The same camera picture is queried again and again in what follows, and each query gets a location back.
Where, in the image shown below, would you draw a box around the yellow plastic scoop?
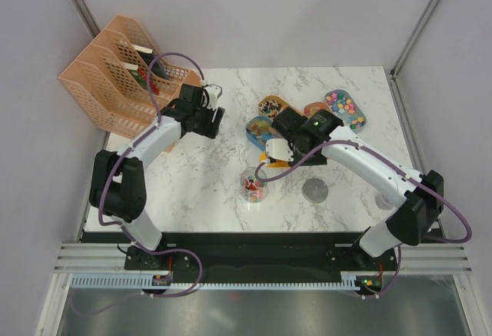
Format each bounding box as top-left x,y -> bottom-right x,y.
260,151 -> 290,168

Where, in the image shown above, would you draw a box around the pink gummy tray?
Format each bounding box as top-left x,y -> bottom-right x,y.
304,101 -> 328,118

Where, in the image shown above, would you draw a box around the grey metal jar lid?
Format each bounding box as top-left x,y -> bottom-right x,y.
301,178 -> 329,204

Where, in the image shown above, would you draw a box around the tan lollipop tray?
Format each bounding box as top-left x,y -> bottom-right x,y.
258,95 -> 304,121

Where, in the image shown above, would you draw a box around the light blue star candy tray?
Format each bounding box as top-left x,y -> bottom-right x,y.
324,89 -> 367,132

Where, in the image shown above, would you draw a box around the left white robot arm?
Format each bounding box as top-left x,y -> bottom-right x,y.
89,85 -> 224,271

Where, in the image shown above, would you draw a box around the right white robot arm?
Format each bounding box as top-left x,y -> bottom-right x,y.
266,108 -> 444,270

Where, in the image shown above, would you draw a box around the peach desk organizer tray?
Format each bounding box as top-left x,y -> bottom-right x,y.
158,71 -> 203,152

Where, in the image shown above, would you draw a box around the clear glass jar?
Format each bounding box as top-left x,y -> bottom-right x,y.
239,167 -> 268,210

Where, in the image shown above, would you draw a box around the books in file rack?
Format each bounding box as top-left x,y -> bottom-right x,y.
126,43 -> 169,95

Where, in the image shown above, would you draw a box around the peach file organizer rack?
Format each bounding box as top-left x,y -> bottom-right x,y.
58,15 -> 201,139

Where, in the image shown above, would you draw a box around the small purple candy cup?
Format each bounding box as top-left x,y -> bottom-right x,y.
374,192 -> 394,211

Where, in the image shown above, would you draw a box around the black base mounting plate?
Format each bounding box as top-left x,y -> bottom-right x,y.
78,231 -> 401,301

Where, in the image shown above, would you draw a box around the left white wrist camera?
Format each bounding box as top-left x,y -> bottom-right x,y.
201,80 -> 223,110

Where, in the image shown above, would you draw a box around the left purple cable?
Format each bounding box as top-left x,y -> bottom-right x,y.
68,52 -> 204,317

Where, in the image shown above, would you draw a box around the white slotted cable duct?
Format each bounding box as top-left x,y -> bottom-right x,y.
70,273 -> 360,291

